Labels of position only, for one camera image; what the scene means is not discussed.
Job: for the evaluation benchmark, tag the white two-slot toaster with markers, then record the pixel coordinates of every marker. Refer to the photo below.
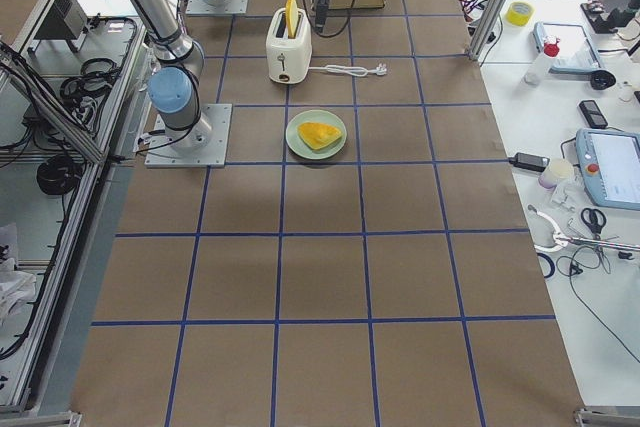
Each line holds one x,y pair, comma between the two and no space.
288,58

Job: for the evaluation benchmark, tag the bread slice in toaster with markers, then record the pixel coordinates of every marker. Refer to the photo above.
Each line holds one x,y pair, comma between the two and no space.
291,16

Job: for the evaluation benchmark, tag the golden pastry on plate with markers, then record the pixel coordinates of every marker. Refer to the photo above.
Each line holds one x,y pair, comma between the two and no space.
318,135

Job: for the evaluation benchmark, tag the green round plate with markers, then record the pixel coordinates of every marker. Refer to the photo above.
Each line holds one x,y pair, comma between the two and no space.
300,148

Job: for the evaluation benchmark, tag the yellow tape roll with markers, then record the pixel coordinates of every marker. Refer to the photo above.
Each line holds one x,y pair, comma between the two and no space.
519,13

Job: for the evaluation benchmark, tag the red-capped squeeze bottle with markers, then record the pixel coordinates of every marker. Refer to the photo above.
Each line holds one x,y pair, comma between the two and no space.
543,63

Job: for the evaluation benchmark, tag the grey control box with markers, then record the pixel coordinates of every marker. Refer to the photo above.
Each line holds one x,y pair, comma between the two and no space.
65,21

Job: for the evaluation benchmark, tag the blue teach pendant far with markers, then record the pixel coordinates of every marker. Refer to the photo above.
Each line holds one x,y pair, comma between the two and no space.
577,52

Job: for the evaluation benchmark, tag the blue teach pendant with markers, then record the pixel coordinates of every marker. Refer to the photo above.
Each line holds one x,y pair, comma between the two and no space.
609,164
577,52

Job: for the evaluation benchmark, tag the black power adapter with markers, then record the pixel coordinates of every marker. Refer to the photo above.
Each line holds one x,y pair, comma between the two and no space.
529,162

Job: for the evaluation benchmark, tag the black lens cap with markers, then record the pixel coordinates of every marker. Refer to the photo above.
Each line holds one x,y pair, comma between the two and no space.
601,80

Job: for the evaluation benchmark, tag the black phone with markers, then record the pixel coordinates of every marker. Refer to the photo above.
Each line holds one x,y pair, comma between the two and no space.
592,114

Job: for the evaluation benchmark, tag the white purple jar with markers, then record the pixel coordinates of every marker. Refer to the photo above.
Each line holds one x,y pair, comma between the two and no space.
556,171

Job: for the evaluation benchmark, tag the blue teach pendant near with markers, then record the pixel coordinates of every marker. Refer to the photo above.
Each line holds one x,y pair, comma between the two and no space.
609,164

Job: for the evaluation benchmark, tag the black scissors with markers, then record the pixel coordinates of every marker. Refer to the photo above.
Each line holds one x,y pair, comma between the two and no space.
595,220

